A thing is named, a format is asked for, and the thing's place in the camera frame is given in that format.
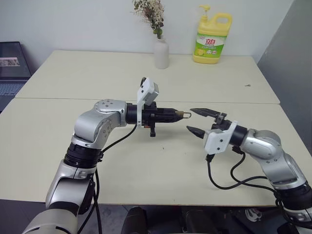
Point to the white and black shoe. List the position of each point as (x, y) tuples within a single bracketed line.
[(253, 214)]

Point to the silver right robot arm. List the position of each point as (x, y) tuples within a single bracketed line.
[(265, 146)]

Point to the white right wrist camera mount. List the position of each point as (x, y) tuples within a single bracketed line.
[(218, 141)]

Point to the dried flower bouquet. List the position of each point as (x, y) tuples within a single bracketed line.
[(152, 12)]

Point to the yellow dish soap bottle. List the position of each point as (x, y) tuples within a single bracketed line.
[(209, 46)]

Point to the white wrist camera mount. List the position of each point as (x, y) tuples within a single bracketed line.
[(218, 141), (146, 91)]

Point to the brass padlock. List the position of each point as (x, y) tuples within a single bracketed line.
[(180, 114)]

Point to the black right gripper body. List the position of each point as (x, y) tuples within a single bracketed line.
[(221, 124)]

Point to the dark rounded shape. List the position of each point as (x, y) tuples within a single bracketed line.
[(134, 219), (197, 220)]

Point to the white ceramic vase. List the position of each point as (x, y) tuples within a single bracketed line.
[(161, 54)]

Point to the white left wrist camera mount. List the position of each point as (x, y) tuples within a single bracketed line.
[(146, 91)]

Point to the dark open laptop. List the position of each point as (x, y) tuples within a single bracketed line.
[(11, 73)]

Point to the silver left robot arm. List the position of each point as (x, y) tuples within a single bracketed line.
[(107, 114)]

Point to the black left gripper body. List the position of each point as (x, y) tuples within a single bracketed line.
[(150, 115)]

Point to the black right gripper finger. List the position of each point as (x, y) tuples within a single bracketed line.
[(207, 112), (197, 131)]

